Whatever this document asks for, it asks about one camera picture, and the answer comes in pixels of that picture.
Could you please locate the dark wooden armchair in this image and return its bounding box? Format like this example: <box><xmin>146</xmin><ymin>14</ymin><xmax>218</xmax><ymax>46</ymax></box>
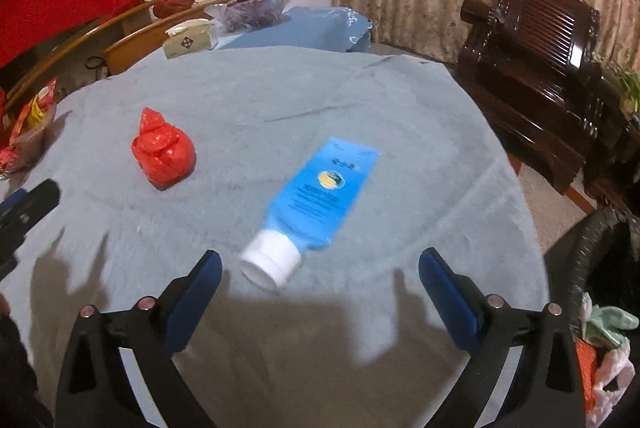
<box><xmin>457</xmin><ymin>0</ymin><xmax>640</xmax><ymax>215</ymax></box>

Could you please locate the yellow snack packet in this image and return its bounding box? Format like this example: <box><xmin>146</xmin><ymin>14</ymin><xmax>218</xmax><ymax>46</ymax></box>
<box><xmin>27</xmin><ymin>100</ymin><xmax>47</xmax><ymax>129</ymax></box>

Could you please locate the knotted red plastic bag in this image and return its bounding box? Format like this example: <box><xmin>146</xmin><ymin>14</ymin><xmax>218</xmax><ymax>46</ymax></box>
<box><xmin>131</xmin><ymin>108</ymin><xmax>197</xmax><ymax>187</ymax></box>

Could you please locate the red patterned snack packet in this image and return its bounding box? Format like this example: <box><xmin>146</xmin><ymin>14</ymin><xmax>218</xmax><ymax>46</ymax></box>
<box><xmin>0</xmin><ymin>108</ymin><xmax>31</xmax><ymax>173</ymax></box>

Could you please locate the black cable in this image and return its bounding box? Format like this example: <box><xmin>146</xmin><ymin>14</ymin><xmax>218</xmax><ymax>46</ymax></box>
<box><xmin>85</xmin><ymin>56</ymin><xmax>110</xmax><ymax>81</ymax></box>

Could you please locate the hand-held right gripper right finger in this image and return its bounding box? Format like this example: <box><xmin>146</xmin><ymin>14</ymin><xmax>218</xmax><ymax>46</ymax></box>
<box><xmin>417</xmin><ymin>248</ymin><xmax>586</xmax><ymax>428</ymax></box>

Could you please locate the white plastic bag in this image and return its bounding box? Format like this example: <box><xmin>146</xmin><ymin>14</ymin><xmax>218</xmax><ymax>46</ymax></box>
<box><xmin>592</xmin><ymin>342</ymin><xmax>637</xmax><ymax>427</ymax></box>

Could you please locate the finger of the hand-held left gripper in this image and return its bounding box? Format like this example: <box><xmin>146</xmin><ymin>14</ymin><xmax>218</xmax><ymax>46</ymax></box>
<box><xmin>0</xmin><ymin>179</ymin><xmax>62</xmax><ymax>236</ymax></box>
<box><xmin>0</xmin><ymin>233</ymin><xmax>28</xmax><ymax>281</ymax></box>

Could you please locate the glass fruit bowl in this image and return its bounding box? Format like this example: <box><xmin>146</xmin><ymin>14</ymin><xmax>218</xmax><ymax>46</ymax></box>
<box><xmin>204</xmin><ymin>0</ymin><xmax>297</xmax><ymax>33</ymax></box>

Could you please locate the orange plastic wrapper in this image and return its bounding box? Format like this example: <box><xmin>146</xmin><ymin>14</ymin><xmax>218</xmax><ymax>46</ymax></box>
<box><xmin>575</xmin><ymin>340</ymin><xmax>599</xmax><ymax>414</ymax></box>

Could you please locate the red white snack packet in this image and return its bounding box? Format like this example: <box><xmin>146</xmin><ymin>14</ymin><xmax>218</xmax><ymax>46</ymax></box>
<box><xmin>32</xmin><ymin>78</ymin><xmax>59</xmax><ymax>109</ymax></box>

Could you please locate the glass snack bowl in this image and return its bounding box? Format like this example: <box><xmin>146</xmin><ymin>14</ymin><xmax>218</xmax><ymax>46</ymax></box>
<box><xmin>0</xmin><ymin>108</ymin><xmax>57</xmax><ymax>175</ymax></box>

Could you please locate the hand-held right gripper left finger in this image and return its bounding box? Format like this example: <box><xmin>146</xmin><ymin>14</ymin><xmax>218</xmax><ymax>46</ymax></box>
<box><xmin>54</xmin><ymin>250</ymin><xmax>223</xmax><ymax>428</ymax></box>

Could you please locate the wooden television cabinet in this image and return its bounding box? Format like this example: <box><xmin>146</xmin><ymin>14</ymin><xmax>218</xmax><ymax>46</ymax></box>
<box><xmin>0</xmin><ymin>0</ymin><xmax>236</xmax><ymax>119</ymax></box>

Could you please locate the small red plastic bag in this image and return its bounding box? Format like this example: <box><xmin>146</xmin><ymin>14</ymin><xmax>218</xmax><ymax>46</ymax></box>
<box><xmin>152</xmin><ymin>0</ymin><xmax>197</xmax><ymax>19</ymax></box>

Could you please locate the blue tube with white cap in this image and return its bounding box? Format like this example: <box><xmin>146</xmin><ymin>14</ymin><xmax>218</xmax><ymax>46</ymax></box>
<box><xmin>239</xmin><ymin>137</ymin><xmax>381</xmax><ymax>293</ymax></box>

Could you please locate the black trash bin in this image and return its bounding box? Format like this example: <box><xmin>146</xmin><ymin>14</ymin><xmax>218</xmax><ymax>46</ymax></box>
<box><xmin>542</xmin><ymin>207</ymin><xmax>640</xmax><ymax>428</ymax></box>

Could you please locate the cream tissue box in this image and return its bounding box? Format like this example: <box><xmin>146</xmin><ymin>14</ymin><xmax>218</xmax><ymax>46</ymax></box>
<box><xmin>163</xmin><ymin>20</ymin><xmax>217</xmax><ymax>59</ymax></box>

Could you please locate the green potted plant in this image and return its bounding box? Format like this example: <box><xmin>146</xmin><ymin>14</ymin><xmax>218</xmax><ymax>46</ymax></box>
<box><xmin>595</xmin><ymin>55</ymin><xmax>640</xmax><ymax>115</ymax></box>

